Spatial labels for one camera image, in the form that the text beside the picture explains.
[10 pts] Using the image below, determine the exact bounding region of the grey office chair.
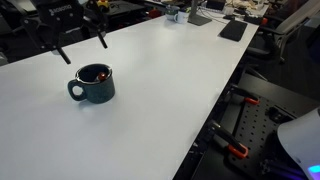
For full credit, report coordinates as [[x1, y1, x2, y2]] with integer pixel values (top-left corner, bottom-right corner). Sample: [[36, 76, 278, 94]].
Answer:
[[245, 0, 320, 65]]

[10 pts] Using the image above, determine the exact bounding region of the yellow toy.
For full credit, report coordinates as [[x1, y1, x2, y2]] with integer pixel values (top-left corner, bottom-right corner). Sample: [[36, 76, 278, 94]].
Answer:
[[96, 0, 111, 11]]

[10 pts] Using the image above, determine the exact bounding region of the red small object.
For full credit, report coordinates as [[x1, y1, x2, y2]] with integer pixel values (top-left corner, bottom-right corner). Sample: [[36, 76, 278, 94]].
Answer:
[[147, 8, 163, 20]]

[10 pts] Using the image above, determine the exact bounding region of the dark speckled mug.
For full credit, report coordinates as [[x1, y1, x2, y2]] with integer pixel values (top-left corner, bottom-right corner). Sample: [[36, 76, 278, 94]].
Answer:
[[67, 63, 117, 105]]

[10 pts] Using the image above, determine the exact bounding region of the grey monitor stand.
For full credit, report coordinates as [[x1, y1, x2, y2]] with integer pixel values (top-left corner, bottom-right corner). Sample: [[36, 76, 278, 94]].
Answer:
[[187, 0, 213, 27]]

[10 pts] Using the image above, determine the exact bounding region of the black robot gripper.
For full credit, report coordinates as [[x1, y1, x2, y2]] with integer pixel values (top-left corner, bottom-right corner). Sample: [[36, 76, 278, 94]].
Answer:
[[21, 0, 109, 66]]

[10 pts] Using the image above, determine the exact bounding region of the red capped marker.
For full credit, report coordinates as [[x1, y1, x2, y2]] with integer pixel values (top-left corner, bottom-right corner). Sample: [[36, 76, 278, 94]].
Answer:
[[97, 71, 109, 82]]

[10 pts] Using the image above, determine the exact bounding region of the orange handled black clamp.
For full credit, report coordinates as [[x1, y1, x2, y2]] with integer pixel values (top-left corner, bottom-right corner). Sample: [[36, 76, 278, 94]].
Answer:
[[209, 120, 250, 160], [229, 84, 261, 106]]

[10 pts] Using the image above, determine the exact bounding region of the black flat pad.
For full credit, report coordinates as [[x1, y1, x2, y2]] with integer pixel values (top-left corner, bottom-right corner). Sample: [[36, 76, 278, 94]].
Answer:
[[218, 19, 249, 43]]

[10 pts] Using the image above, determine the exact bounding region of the white coffee mug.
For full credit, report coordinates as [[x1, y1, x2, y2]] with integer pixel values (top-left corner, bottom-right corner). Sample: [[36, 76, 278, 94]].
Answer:
[[173, 10, 190, 25]]

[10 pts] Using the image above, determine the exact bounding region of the teal bowl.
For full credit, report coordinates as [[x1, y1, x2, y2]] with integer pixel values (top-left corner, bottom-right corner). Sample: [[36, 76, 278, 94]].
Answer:
[[165, 4, 181, 21]]

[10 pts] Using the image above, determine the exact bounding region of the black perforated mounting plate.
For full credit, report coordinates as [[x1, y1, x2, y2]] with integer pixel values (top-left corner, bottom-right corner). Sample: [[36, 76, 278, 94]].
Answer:
[[191, 73, 320, 180]]

